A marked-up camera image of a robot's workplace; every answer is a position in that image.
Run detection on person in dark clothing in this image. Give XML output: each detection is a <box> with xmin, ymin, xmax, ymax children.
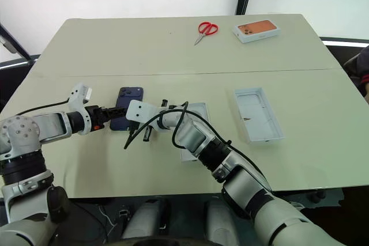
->
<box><xmin>342</xmin><ymin>44</ymin><xmax>369</xmax><ymax>100</ymax></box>

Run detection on white box with orange print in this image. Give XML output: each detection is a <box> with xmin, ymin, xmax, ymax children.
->
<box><xmin>232</xmin><ymin>20</ymin><xmax>282</xmax><ymax>44</ymax></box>

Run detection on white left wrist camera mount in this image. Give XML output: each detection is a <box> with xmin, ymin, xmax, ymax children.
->
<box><xmin>66</xmin><ymin>83</ymin><xmax>93</xmax><ymax>137</ymax></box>

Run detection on dark blue smartphone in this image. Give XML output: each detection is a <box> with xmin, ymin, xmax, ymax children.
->
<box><xmin>109</xmin><ymin>86</ymin><xmax>145</xmax><ymax>131</ymax></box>

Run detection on red handled scissors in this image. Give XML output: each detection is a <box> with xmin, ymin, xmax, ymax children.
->
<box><xmin>193</xmin><ymin>21</ymin><xmax>219</xmax><ymax>46</ymax></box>

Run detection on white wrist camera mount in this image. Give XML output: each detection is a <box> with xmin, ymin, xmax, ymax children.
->
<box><xmin>125</xmin><ymin>99</ymin><xmax>163</xmax><ymax>123</ymax></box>
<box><xmin>66</xmin><ymin>83</ymin><xmax>93</xmax><ymax>137</ymax></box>

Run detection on dark rail with bright strip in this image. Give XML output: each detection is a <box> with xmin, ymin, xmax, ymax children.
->
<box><xmin>319</xmin><ymin>36</ymin><xmax>369</xmax><ymax>48</ymax></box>

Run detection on white open phone box tray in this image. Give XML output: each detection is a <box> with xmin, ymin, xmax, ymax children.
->
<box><xmin>232</xmin><ymin>86</ymin><xmax>285</xmax><ymax>145</ymax></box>

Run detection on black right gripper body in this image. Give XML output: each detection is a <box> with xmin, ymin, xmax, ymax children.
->
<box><xmin>127</xmin><ymin>119</ymin><xmax>151</xmax><ymax>134</ymax></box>

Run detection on silver robot thigh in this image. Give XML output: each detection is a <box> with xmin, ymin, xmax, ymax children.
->
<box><xmin>205</xmin><ymin>200</ymin><xmax>240</xmax><ymax>246</ymax></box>
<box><xmin>122</xmin><ymin>199</ymin><xmax>163</xmax><ymax>240</ymax></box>

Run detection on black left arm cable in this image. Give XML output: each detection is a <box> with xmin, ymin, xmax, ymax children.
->
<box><xmin>16</xmin><ymin>98</ymin><xmax>71</xmax><ymax>116</ymax></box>

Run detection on black metal frame bar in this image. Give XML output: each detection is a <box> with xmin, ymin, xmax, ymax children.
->
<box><xmin>0</xmin><ymin>22</ymin><xmax>41</xmax><ymax>70</ymax></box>

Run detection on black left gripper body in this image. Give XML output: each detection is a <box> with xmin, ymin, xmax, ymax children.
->
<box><xmin>85</xmin><ymin>105</ymin><xmax>112</xmax><ymax>131</ymax></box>

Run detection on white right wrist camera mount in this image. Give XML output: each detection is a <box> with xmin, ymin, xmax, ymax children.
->
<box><xmin>125</xmin><ymin>99</ymin><xmax>163</xmax><ymax>123</ymax></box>

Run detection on white box insert tray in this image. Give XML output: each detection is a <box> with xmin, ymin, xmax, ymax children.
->
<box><xmin>180</xmin><ymin>101</ymin><xmax>210</xmax><ymax>162</ymax></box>

